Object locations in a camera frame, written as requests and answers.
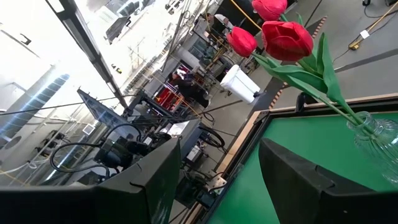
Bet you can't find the grey tilted screen panel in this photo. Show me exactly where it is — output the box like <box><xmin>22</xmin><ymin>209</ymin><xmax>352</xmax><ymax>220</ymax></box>
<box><xmin>76</xmin><ymin>88</ymin><xmax>141</xmax><ymax>141</ymax></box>

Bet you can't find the clear ribbed glass vase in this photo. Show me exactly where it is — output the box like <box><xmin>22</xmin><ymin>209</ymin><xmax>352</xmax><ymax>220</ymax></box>
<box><xmin>346</xmin><ymin>111</ymin><xmax>398</xmax><ymax>184</ymax></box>

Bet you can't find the red tulip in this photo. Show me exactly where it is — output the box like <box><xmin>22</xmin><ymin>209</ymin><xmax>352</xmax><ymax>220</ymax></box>
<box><xmin>251</xmin><ymin>0</ymin><xmax>305</xmax><ymax>29</ymax></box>
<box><xmin>261</xmin><ymin>21</ymin><xmax>374</xmax><ymax>131</ymax></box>
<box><xmin>226</xmin><ymin>27</ymin><xmax>371</xmax><ymax>131</ymax></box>

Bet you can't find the person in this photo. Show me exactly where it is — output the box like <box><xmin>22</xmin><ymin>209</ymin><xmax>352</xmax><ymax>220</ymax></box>
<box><xmin>205</xmin><ymin>12</ymin><xmax>237</xmax><ymax>35</ymax></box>
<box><xmin>170</xmin><ymin>71</ymin><xmax>211</xmax><ymax>108</ymax></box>

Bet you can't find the black looped cable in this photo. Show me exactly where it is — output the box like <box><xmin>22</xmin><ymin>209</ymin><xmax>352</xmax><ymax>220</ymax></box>
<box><xmin>49</xmin><ymin>123</ymin><xmax>142</xmax><ymax>175</ymax></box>

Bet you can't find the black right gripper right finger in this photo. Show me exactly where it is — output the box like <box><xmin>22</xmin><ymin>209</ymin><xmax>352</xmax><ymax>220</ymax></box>
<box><xmin>258</xmin><ymin>138</ymin><xmax>398</xmax><ymax>224</ymax></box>

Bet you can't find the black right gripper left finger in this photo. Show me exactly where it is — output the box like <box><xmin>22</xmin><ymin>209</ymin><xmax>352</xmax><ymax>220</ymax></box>
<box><xmin>0</xmin><ymin>138</ymin><xmax>182</xmax><ymax>224</ymax></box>

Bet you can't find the black rounded table-edge fixture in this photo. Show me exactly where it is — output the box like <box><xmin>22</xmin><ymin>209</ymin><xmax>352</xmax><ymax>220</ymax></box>
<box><xmin>295</xmin><ymin>92</ymin><xmax>317</xmax><ymax>113</ymax></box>

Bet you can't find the white plastic bin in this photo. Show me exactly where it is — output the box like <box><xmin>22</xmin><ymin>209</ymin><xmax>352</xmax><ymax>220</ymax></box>
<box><xmin>220</xmin><ymin>64</ymin><xmax>261</xmax><ymax>105</ymax></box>

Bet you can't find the black ceiling beam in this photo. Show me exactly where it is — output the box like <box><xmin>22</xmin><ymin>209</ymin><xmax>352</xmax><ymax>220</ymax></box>
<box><xmin>46</xmin><ymin>0</ymin><xmax>129</xmax><ymax>108</ymax></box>

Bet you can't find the yellow floor cable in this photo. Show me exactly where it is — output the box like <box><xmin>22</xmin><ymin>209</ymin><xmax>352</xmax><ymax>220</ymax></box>
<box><xmin>348</xmin><ymin>1</ymin><xmax>398</xmax><ymax>50</ymax></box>

